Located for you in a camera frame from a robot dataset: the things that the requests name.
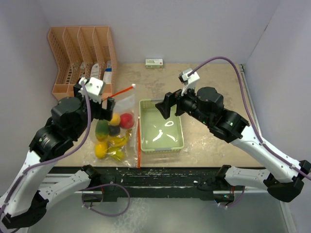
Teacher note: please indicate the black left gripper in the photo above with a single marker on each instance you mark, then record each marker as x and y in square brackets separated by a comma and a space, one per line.
[104, 113]

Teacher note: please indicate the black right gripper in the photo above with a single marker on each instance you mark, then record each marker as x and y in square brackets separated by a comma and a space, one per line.
[171, 99]

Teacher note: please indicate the orange fruit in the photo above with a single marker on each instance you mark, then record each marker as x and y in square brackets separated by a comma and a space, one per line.
[116, 119]

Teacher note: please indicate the red apple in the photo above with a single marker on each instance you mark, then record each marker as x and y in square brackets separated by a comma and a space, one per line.
[127, 120]

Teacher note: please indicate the green orange mango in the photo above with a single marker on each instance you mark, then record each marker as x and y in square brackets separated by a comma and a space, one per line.
[101, 130]

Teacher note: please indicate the dark purple mangosteen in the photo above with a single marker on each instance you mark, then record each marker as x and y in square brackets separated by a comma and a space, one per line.
[114, 130]

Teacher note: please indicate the yellow banana bunch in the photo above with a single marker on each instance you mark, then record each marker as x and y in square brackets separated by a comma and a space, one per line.
[120, 141]

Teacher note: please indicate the yellow mango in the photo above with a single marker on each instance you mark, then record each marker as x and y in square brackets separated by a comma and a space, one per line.
[101, 149]

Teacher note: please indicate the clear zip bag orange zipper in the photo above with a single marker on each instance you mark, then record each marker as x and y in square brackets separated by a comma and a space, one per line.
[130, 151]

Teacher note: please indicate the yellow star fruit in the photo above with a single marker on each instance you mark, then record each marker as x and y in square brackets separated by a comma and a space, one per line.
[116, 153]

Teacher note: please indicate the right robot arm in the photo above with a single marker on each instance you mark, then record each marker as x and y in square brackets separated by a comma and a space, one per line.
[281, 176]

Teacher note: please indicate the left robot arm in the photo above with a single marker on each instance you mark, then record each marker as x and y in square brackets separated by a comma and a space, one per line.
[25, 203]

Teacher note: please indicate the white blue items in organizer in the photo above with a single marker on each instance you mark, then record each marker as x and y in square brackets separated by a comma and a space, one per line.
[95, 71]

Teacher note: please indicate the small white green box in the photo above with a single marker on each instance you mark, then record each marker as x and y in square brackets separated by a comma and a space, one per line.
[153, 63]

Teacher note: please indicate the pale green plastic basket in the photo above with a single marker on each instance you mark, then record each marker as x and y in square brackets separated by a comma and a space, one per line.
[156, 133]

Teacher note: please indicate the pink desk file organizer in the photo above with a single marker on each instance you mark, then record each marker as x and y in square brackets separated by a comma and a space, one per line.
[76, 49]

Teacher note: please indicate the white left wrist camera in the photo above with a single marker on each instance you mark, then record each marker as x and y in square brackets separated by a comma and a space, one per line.
[94, 88]

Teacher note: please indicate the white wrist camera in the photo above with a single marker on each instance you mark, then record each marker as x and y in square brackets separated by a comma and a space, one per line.
[94, 88]
[189, 79]

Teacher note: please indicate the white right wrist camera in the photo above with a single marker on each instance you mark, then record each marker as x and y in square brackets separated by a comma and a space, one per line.
[189, 79]

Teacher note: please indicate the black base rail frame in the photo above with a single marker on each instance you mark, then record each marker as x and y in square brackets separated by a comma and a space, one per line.
[159, 182]

